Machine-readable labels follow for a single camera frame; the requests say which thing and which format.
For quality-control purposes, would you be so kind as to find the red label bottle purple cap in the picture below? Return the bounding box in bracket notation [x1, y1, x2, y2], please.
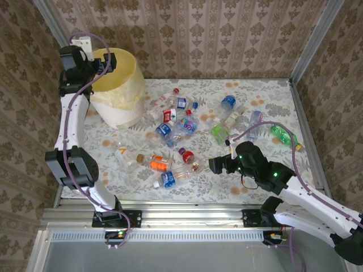
[178, 147, 202, 173]

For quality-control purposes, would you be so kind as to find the light green plastic bottle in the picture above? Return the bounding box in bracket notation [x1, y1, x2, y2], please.
[212, 123, 231, 145]

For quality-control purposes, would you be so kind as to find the green bottle yellow cap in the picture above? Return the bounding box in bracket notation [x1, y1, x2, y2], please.
[269, 124, 303, 151]

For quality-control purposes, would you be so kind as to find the clear bottle green white label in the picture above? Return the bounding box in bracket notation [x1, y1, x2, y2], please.
[222, 104, 246, 131]

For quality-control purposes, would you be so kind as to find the clear bottle colourful label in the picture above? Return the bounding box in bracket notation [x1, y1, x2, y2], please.
[166, 114, 201, 148]

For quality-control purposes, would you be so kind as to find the blue label bottle white cap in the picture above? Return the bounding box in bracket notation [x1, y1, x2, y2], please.
[153, 167, 191, 189]

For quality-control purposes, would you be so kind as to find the orange label bottle brown cap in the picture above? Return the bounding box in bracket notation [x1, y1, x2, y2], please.
[136, 152, 175, 172]

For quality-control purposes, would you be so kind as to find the short bottle blue label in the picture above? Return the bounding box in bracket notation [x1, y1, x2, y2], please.
[217, 95, 238, 116]

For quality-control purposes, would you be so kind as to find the crushed bottle blue label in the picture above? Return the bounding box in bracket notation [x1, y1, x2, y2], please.
[155, 121, 175, 141]

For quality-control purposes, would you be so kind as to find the clear bottle blue white label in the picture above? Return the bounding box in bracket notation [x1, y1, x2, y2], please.
[167, 96, 199, 112]

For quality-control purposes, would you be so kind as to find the yellow plastic bin liner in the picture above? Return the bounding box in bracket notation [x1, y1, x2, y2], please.
[90, 47, 147, 112]

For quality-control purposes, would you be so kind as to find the white plastic waste bin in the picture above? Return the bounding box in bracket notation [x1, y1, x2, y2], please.
[90, 95, 146, 130]

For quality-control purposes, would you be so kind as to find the floral table cover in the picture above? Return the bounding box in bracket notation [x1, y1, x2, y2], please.
[61, 78, 321, 205]

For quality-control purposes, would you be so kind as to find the clear bottle red print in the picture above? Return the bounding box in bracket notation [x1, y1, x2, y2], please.
[145, 87, 181, 121]

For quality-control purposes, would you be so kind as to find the black controller box orange plug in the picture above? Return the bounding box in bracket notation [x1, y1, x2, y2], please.
[262, 231, 288, 246]

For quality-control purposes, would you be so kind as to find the grey metal platform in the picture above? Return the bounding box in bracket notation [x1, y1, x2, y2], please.
[27, 229, 363, 272]

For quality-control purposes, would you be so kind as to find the black controller box green light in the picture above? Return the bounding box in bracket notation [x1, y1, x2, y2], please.
[104, 229, 128, 242]

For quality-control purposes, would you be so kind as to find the thin black wire loop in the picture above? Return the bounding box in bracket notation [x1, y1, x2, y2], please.
[240, 172, 259, 190]

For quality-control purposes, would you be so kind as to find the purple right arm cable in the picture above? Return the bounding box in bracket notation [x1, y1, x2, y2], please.
[228, 121, 363, 272]

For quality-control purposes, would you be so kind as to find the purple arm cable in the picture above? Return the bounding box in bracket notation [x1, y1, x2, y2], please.
[228, 121, 363, 272]
[55, 33, 132, 250]

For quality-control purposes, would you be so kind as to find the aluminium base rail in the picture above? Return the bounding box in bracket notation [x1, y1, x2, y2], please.
[41, 198, 351, 231]

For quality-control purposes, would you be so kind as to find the aluminium frame post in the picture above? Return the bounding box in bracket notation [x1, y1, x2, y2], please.
[32, 0, 73, 49]
[289, 0, 347, 84]

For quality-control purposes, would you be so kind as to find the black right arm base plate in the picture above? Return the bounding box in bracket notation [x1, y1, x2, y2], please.
[241, 209, 273, 228]

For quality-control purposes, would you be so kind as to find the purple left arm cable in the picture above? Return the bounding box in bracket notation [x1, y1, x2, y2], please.
[55, 33, 132, 250]

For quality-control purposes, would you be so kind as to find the aluminium table side rail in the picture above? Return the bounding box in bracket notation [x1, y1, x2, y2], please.
[53, 185, 65, 206]
[288, 79, 335, 206]

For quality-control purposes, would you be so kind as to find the grey slotted cable duct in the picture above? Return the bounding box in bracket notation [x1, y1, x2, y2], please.
[50, 229, 266, 242]

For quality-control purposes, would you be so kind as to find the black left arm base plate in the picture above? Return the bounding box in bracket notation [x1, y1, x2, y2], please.
[92, 210, 142, 228]

